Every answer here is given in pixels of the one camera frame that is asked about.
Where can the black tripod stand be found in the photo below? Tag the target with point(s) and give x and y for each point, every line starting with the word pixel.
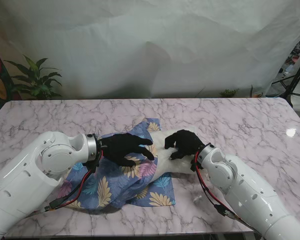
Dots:
pixel 295 82

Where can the small green plant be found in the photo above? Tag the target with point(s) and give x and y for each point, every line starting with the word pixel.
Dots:
pixel 228 93

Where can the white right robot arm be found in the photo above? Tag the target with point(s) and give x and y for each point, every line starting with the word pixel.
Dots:
pixel 247 190

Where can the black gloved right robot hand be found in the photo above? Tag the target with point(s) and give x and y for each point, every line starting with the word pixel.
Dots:
pixel 187 143

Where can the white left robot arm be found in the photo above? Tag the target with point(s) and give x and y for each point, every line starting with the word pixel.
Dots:
pixel 30 175

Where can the small white fluff tuft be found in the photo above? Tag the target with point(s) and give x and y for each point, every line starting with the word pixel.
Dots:
pixel 197 198

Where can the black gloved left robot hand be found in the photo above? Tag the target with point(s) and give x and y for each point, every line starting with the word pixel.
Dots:
pixel 124 147

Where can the large green leafy plant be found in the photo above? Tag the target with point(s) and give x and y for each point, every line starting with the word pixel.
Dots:
pixel 37 80

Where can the white backdrop sheet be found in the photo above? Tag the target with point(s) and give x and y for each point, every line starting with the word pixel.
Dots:
pixel 149 50

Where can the small orange pot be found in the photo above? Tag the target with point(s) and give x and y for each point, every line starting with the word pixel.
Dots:
pixel 257 94

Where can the white pillow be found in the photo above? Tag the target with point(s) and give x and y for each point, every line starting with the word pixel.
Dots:
pixel 169 165

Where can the purple floral pillowcase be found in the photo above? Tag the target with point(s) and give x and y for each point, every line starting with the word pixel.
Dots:
pixel 109 185

